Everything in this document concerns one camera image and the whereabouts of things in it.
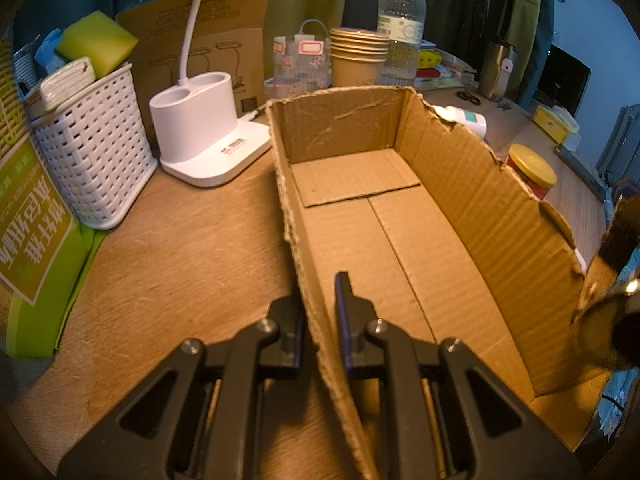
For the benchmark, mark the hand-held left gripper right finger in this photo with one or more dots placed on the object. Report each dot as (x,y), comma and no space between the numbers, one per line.
(344,325)

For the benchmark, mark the red jar with yellow lid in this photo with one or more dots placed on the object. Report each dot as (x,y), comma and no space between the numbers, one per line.
(532,165)

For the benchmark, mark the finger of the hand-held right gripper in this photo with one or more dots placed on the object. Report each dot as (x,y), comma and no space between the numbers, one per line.
(607,320)

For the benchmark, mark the grey chair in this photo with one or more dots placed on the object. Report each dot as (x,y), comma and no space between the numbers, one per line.
(620,145)

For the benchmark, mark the blue plastic packet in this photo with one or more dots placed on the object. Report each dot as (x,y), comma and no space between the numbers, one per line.
(47,52)

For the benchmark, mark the hanging dark clothes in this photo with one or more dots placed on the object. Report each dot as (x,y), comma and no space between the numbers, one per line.
(480,0)

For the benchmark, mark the clear plastic water bottle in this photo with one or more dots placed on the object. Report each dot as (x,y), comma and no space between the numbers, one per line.
(402,20)

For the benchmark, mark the green paper towel package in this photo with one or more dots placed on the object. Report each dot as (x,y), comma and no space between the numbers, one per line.
(35,245)

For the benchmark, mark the cardboard box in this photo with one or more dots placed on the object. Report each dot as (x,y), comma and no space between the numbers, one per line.
(400,240)

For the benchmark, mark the steel tumbler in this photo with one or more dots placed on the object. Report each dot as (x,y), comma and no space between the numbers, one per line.
(495,72)

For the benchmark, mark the stack of white ribbed cups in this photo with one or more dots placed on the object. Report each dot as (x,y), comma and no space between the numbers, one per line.
(26,75)

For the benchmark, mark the small white plastic bottle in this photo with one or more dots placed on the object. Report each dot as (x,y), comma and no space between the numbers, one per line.
(467,119)

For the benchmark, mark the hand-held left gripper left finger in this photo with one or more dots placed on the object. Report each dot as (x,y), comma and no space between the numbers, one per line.
(286,340)

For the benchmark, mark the white desk lamp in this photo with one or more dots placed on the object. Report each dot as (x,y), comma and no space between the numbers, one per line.
(200,125)

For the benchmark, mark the brown printed cardboard package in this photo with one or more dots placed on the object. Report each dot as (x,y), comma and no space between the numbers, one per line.
(235,25)

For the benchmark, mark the stack of brown paper cups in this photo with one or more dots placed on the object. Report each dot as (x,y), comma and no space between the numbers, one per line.
(357,62)

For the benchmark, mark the white woven plastic basket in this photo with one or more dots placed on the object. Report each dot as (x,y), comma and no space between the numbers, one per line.
(95,160)

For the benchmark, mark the dark monitor screen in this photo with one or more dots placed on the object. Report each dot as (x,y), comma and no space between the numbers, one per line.
(565,77)

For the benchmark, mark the yellow-green sponge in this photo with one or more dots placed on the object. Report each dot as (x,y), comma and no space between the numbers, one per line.
(97,42)

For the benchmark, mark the black scissors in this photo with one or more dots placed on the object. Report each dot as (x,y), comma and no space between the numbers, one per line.
(469,97)

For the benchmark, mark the white folded tissue pack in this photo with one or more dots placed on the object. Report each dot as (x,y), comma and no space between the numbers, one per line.
(65,82)

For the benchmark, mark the yellow box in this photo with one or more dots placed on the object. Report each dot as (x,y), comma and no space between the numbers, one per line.
(555,122)

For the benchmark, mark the clear pouch with stickers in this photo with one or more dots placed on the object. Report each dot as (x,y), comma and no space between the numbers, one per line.
(300,65)

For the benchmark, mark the pile of colourful books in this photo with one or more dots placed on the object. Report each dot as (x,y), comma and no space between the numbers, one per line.
(440,67)

